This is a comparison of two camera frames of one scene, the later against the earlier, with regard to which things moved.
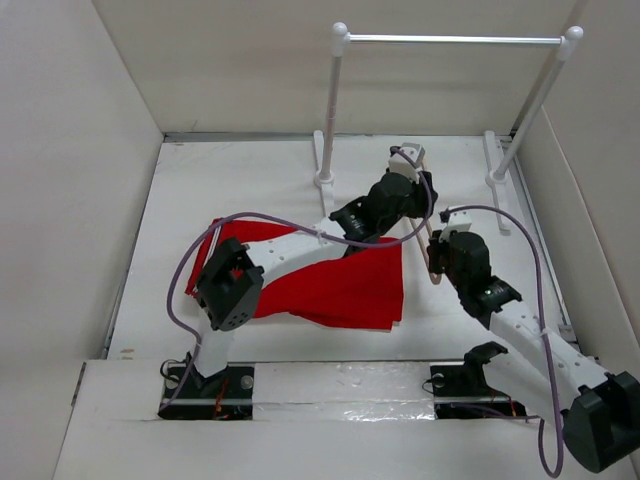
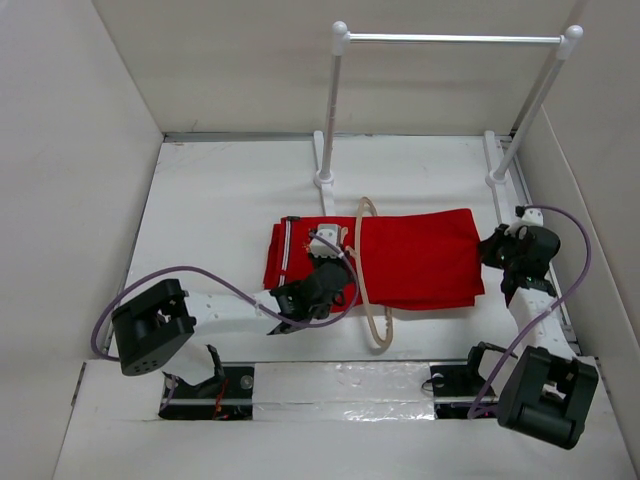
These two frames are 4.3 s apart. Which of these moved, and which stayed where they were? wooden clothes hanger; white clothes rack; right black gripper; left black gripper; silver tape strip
Moved: left black gripper; wooden clothes hanger; right black gripper
Stayed: white clothes rack; silver tape strip
